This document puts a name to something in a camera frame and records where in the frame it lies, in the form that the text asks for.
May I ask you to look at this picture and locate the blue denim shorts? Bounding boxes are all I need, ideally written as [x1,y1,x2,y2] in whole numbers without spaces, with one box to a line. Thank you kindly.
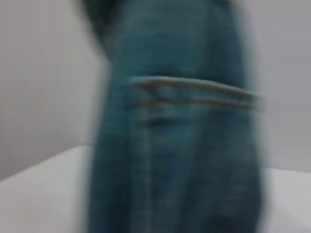
[80,0,270,233]

